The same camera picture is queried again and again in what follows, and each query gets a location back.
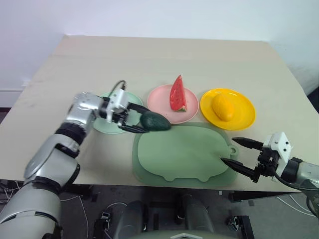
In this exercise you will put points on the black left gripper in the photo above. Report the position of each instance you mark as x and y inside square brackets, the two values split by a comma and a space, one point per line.
[121, 117]

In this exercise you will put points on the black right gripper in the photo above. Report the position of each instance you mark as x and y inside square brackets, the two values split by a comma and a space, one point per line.
[268, 161]

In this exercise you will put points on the dark green avocado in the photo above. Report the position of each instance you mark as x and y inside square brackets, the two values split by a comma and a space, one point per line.
[155, 122]

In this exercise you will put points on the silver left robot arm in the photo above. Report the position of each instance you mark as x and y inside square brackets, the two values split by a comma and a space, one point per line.
[47, 154]

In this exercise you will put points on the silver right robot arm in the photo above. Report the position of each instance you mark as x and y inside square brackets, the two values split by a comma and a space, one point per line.
[309, 174]

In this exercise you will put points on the pink plate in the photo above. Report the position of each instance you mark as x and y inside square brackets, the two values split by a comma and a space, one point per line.
[157, 104]

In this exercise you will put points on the light green plate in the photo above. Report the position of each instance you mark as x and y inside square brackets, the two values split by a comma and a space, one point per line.
[106, 128]

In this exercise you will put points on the yellow plate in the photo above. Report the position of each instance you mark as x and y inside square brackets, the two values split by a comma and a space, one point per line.
[244, 112]

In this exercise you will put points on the red watermelon slice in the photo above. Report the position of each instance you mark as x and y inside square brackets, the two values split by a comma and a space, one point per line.
[177, 97]

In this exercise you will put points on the yellow mango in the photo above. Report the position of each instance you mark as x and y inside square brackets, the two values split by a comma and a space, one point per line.
[223, 108]

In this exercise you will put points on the green pig-shaped silicone mat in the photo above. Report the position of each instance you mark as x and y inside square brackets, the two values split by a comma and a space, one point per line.
[179, 154]

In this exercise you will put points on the dark grey rounded shape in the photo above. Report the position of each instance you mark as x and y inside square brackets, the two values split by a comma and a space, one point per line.
[133, 217]
[197, 211]

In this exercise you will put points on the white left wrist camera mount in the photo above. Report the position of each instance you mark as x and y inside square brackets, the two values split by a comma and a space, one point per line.
[119, 99]

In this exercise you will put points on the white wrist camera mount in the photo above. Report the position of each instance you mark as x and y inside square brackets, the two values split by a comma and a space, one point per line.
[119, 99]
[281, 142]

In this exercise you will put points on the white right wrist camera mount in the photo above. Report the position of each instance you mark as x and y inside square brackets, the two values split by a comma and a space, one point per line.
[281, 142]

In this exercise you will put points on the black table frame bar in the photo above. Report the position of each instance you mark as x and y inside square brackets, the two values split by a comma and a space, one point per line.
[264, 196]

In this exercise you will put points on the black table foot bracket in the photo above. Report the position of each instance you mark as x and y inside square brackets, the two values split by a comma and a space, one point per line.
[102, 221]
[239, 225]

